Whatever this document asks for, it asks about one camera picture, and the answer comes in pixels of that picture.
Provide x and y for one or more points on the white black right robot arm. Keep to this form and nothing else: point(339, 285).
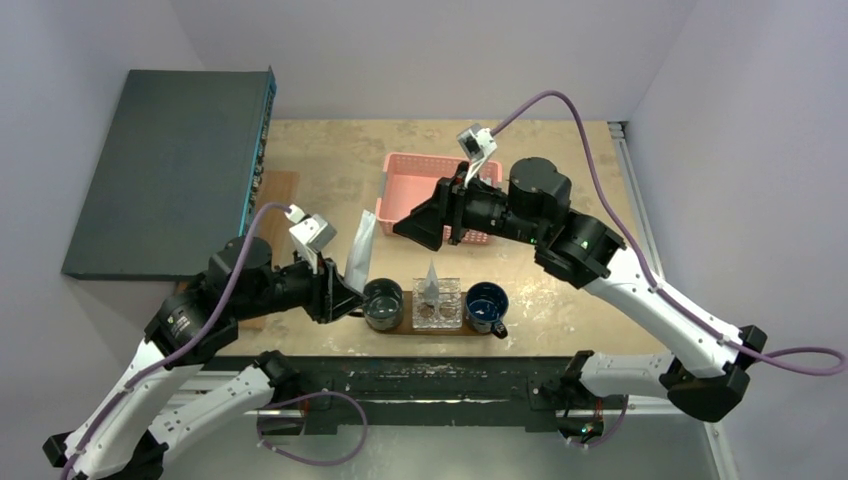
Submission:
point(703, 370)

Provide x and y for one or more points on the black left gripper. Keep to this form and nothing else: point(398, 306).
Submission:
point(332, 296)

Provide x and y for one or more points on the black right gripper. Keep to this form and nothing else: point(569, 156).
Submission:
point(452, 209)

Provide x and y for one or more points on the white grey toothpaste tube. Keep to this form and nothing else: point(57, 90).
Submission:
point(431, 286)

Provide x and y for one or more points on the dark grey shelf board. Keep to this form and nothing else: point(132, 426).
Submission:
point(177, 176)

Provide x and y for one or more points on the dark green grey mug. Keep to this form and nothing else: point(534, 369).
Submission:
point(383, 308)

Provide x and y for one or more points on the clear crystal toothbrush holder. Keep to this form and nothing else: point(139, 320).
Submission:
point(445, 314)

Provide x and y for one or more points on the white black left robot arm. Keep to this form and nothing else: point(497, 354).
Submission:
point(135, 433)

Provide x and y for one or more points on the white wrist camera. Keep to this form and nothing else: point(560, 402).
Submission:
point(309, 234)
point(478, 144)

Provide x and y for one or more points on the oval dark wooden tray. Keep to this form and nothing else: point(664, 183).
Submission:
point(405, 328)

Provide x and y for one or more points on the white red toothpaste tube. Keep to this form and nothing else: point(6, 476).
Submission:
point(359, 258)

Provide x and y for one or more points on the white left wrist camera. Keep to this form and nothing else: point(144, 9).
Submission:
point(309, 234)

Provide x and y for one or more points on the navy blue mug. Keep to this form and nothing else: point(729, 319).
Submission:
point(485, 306)

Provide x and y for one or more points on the light wooden base board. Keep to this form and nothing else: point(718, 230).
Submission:
point(277, 187)

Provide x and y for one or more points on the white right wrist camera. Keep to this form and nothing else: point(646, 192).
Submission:
point(478, 144)

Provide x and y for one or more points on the aluminium frame rail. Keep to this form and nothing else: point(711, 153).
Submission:
point(645, 211)

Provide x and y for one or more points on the pink perforated plastic basket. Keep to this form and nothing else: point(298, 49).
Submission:
point(408, 180)

